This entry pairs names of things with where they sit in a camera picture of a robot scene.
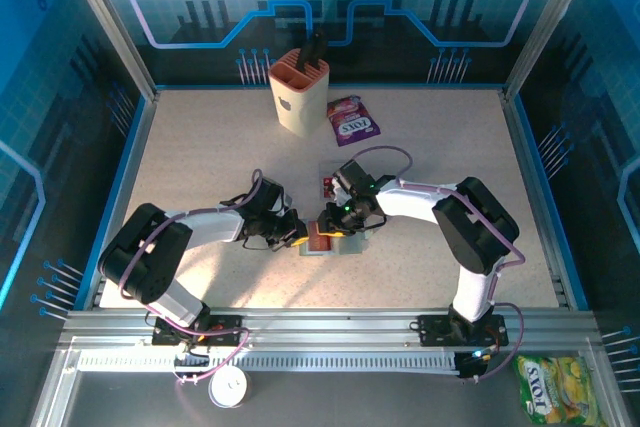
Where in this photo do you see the clear zip plastic bag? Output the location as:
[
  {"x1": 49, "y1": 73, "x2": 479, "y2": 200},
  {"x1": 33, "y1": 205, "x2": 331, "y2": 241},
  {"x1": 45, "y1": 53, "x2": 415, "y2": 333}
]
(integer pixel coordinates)
[{"x1": 298, "y1": 226, "x2": 379, "y2": 258}]

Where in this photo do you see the purple Fox's candy bag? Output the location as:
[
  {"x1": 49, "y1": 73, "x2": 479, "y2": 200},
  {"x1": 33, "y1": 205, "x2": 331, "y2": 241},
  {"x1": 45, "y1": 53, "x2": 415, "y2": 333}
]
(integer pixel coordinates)
[{"x1": 326, "y1": 94, "x2": 382, "y2": 148}]

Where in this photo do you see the beige knife block orange top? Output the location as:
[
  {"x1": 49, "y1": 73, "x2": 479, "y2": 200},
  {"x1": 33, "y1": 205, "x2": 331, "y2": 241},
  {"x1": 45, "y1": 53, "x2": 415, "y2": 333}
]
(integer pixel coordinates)
[{"x1": 267, "y1": 48, "x2": 332, "y2": 138}]

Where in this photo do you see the white round lid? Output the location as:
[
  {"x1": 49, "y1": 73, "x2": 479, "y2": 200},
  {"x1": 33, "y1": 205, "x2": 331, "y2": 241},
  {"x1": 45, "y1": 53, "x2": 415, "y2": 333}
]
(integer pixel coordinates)
[{"x1": 207, "y1": 365, "x2": 249, "y2": 409}]

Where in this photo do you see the yellow green Fox's candy bag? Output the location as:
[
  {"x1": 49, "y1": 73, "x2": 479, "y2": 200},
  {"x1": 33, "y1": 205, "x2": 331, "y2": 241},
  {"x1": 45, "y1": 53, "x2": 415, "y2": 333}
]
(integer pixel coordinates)
[{"x1": 513, "y1": 354, "x2": 601, "y2": 427}]

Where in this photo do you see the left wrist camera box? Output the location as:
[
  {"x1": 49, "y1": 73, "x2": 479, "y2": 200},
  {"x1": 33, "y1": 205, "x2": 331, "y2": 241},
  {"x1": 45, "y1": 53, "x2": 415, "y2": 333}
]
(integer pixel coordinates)
[{"x1": 257, "y1": 176, "x2": 292, "y2": 213}]

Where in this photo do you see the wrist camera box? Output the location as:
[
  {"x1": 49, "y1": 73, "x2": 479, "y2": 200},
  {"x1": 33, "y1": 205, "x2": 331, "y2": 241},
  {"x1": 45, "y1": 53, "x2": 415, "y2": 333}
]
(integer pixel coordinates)
[
  {"x1": 330, "y1": 159, "x2": 374, "y2": 197},
  {"x1": 257, "y1": 176, "x2": 292, "y2": 213}
]

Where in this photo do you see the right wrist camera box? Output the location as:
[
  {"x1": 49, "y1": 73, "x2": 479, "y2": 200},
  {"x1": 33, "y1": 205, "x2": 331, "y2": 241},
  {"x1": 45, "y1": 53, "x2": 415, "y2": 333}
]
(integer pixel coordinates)
[{"x1": 330, "y1": 159, "x2": 374, "y2": 197}]

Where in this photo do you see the aluminium mounting rail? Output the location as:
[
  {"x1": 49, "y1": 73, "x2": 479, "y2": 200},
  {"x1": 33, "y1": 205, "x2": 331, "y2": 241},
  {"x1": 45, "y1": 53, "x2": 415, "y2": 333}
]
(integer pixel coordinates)
[{"x1": 58, "y1": 307, "x2": 604, "y2": 351}]

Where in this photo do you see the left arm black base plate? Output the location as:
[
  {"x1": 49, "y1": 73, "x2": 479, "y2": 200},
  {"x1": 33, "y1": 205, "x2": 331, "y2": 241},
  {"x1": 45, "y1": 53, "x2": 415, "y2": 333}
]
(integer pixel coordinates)
[{"x1": 150, "y1": 314, "x2": 247, "y2": 348}]

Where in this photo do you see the slotted grey cable duct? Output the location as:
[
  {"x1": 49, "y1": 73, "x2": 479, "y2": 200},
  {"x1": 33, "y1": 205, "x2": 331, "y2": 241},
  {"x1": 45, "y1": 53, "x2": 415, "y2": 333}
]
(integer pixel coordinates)
[{"x1": 74, "y1": 350, "x2": 464, "y2": 377}]

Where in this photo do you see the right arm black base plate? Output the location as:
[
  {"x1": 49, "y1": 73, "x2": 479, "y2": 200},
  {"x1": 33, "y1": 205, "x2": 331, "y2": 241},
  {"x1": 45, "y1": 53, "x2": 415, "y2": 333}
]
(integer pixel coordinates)
[{"x1": 416, "y1": 314, "x2": 510, "y2": 348}]

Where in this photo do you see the left aluminium side rail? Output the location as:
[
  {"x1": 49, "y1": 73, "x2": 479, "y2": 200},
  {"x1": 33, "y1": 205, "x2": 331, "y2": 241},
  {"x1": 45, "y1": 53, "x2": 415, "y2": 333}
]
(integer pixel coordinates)
[{"x1": 82, "y1": 89, "x2": 161, "y2": 311}]

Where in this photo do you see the aluminium side rail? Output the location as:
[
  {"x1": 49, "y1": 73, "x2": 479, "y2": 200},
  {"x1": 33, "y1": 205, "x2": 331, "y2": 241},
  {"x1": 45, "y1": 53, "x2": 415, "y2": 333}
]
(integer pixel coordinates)
[
  {"x1": 501, "y1": 89, "x2": 576, "y2": 311},
  {"x1": 82, "y1": 89, "x2": 161, "y2": 311}
]

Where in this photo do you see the right aluminium side rail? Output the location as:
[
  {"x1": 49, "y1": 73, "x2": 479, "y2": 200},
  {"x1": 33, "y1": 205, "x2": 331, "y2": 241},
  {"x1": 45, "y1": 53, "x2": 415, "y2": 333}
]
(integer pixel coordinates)
[{"x1": 501, "y1": 89, "x2": 576, "y2": 311}]

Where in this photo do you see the left aluminium frame post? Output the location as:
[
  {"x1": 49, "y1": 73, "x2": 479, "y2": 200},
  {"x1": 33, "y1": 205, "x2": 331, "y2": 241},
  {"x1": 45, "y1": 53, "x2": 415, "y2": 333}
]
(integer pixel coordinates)
[{"x1": 53, "y1": 0, "x2": 160, "y2": 104}]

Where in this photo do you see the aluminium frame post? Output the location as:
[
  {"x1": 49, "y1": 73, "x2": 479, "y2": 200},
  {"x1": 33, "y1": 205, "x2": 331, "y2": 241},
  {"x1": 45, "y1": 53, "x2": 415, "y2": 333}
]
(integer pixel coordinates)
[
  {"x1": 53, "y1": 0, "x2": 160, "y2": 104},
  {"x1": 501, "y1": 0, "x2": 604, "y2": 102}
]

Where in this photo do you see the right aluminium frame post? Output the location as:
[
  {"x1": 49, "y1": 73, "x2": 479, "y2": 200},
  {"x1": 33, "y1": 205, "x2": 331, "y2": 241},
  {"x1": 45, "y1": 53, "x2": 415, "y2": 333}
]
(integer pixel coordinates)
[{"x1": 501, "y1": 0, "x2": 604, "y2": 102}]

